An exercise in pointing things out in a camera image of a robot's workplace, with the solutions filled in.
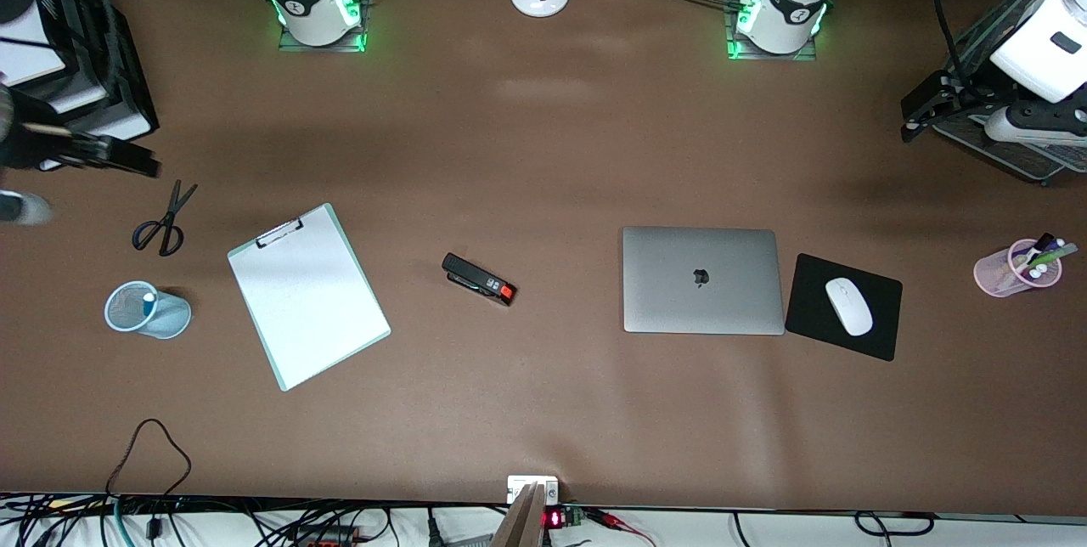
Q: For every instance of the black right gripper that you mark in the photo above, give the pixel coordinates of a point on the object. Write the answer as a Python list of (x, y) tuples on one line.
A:
[(32, 149)]

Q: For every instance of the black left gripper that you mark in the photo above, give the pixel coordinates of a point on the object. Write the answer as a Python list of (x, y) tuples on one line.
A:
[(973, 89)]

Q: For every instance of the blue marker white cap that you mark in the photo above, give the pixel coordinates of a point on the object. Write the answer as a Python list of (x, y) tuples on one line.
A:
[(149, 299)]

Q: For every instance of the silver laptop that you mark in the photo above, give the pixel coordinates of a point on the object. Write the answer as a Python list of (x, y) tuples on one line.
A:
[(705, 309)]

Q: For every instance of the black marker in cup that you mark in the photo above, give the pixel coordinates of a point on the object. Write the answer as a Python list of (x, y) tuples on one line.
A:
[(1043, 243)]

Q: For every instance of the purple marker in cup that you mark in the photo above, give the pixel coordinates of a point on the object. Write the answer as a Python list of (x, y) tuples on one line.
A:
[(1038, 256)]

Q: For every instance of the green marker in cup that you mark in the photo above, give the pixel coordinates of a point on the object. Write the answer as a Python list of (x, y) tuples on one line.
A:
[(1057, 255)]

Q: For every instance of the white paper stack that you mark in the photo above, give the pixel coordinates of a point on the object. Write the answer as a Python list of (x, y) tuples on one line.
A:
[(119, 122), (34, 54)]

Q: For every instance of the black stacked paper tray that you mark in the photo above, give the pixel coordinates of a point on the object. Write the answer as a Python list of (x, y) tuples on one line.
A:
[(127, 80)]

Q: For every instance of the black scissors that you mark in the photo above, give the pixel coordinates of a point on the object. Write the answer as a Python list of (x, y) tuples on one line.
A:
[(167, 224)]

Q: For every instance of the grey mesh desk tray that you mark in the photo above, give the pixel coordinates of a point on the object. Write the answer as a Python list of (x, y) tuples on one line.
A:
[(1019, 160)]

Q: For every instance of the blue mesh pen cup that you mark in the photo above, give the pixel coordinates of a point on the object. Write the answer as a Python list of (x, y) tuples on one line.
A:
[(166, 318)]

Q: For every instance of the pink mesh pen cup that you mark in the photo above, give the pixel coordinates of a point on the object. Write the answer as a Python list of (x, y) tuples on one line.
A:
[(994, 275)]

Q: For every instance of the white computer mouse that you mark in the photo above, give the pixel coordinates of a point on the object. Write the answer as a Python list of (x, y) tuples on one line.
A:
[(849, 307)]

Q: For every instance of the black mouse pad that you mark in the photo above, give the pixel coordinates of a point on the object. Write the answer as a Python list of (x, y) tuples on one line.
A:
[(811, 309)]

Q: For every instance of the teal clipboard with paper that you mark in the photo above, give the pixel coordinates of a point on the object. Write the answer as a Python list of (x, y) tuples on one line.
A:
[(314, 318)]

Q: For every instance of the black stapler red tip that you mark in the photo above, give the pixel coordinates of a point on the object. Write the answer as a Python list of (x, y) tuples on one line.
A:
[(475, 277)]

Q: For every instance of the red clip lead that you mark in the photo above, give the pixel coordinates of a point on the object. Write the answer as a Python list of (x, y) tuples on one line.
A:
[(620, 521)]

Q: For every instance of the white socket block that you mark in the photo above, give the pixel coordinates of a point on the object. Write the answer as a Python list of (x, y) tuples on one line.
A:
[(520, 486)]

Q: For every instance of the red display circuit board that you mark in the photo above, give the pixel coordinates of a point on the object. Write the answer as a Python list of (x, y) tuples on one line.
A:
[(560, 518)]

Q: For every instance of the wooden bar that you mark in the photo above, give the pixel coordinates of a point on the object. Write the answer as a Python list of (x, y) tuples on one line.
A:
[(522, 521)]

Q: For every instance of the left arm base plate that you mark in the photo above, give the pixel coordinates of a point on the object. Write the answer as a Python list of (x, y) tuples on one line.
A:
[(739, 54)]

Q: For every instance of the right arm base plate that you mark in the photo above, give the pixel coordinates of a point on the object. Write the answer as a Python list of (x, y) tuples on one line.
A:
[(293, 44)]

